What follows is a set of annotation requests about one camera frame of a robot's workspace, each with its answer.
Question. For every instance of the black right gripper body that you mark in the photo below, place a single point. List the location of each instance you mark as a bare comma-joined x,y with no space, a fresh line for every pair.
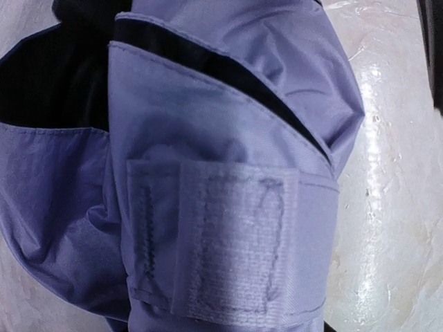
430,12

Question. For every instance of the lavender folding umbrella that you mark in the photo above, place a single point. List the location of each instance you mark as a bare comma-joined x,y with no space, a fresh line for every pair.
173,165

